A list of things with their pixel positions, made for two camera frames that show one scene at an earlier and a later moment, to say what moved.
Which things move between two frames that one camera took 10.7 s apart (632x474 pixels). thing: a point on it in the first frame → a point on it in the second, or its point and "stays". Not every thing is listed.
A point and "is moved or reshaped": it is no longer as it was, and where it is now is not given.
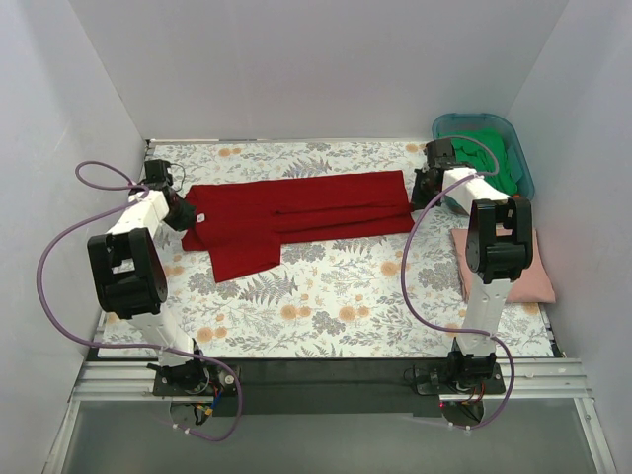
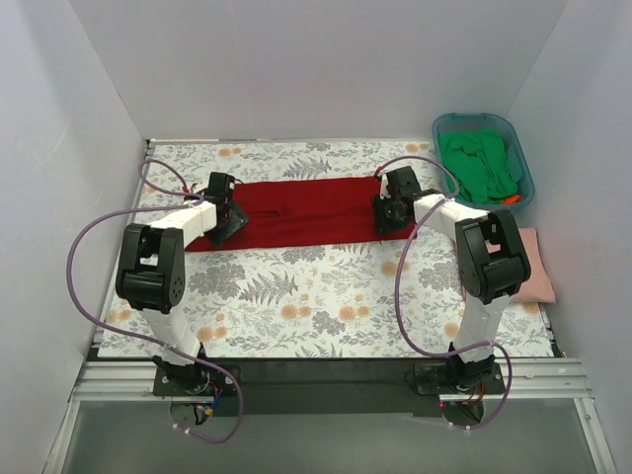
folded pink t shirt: x=532 y=286 stays
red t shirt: x=241 y=226 is moved or reshaped
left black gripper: x=184 y=215 → x=230 y=223
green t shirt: x=471 y=152 stays
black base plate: x=328 y=387 stays
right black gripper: x=425 y=186 → x=387 y=217
